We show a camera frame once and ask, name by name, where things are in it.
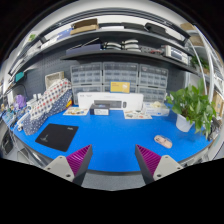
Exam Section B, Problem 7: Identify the black mouse pad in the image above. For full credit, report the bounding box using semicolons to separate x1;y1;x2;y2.
35;124;78;152

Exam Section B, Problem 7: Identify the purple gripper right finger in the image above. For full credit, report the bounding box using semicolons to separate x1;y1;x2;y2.
135;145;182;184

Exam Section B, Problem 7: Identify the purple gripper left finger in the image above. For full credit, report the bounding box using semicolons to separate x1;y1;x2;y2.
45;145;93;186

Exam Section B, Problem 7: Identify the clear drawer organizer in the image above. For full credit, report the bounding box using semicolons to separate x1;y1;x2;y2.
138;64;168;102
70;62;102;94
103;62;138;93

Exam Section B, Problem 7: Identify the dark metal shelf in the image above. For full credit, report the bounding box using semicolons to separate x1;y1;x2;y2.
61;50;198;74

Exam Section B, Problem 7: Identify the white keyboard box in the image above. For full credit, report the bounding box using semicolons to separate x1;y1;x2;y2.
77;92;143;110

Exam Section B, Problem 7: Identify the yellow card box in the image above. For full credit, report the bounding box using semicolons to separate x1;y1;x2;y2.
110;81;130;93

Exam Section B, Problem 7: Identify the small black white box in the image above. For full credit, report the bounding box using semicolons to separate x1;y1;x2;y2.
90;104;109;115

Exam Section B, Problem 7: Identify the pink computer mouse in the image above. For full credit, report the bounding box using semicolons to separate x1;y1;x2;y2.
154;135;172;149

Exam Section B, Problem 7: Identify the grey instrument on shelf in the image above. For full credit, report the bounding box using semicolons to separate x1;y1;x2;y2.
164;45;188;64

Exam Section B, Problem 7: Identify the picture card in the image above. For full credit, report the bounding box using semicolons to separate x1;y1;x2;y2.
64;107;88;116
124;110;151;120

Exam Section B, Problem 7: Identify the right picture card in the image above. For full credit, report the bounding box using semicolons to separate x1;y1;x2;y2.
124;110;151;120

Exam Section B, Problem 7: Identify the green potted plant white pot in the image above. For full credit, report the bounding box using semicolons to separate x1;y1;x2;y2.
166;83;216;138

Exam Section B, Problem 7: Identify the cardboard box on shelf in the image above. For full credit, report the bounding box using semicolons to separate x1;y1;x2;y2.
70;18;99;35

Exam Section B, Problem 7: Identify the left clear drawer organizer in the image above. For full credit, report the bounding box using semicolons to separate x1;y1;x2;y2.
70;62;102;94

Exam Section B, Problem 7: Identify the left picture card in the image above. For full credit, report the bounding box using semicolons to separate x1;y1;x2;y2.
64;107;88;116

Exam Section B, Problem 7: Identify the middle clear drawer organizer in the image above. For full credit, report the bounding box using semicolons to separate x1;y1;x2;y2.
103;62;138;93

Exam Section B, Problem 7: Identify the patterned fabric bag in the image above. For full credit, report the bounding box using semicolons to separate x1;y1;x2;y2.
23;78;72;135

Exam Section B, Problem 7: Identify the white tissue pack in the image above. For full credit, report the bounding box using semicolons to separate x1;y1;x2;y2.
143;101;169;116

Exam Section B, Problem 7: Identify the right clear drawer organizer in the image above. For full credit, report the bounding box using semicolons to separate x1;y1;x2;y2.
138;64;168;102

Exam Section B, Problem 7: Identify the purple toy figure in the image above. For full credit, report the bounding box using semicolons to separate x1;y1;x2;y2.
14;95;26;110

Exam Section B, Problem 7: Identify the white open box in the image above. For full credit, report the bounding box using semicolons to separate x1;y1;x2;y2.
45;71;64;88

